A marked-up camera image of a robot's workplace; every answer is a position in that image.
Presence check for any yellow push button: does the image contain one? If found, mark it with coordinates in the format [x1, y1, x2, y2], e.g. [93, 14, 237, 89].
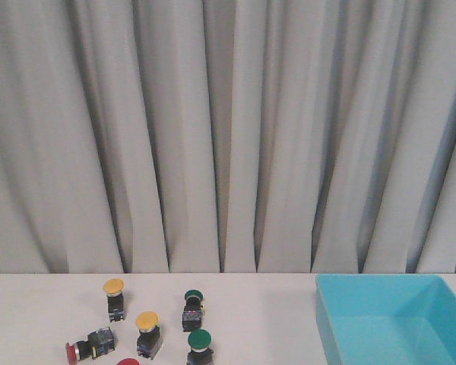
[103, 278, 125, 322]
[135, 311, 161, 360]

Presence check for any red push button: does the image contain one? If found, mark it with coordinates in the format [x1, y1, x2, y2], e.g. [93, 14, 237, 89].
[117, 357, 140, 365]
[65, 327, 116, 364]

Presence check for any red push button lying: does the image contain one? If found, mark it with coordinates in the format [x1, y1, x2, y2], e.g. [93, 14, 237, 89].
[65, 327, 116, 364]

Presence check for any light blue plastic box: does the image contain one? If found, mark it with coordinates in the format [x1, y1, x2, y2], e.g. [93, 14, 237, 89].
[315, 274, 456, 364]

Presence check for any green push button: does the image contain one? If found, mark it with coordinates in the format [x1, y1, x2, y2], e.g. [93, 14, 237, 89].
[182, 289, 204, 332]
[186, 328, 214, 365]

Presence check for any green push button far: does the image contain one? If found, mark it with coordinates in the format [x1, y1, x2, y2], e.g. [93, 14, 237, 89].
[182, 289, 204, 332]

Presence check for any red push button front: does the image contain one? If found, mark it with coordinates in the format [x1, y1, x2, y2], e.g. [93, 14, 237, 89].
[117, 357, 140, 365]

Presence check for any grey pleated curtain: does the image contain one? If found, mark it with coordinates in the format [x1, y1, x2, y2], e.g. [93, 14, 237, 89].
[0, 1, 456, 273]

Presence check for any green push button near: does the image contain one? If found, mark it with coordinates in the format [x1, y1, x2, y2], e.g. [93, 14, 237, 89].
[186, 328, 214, 365]

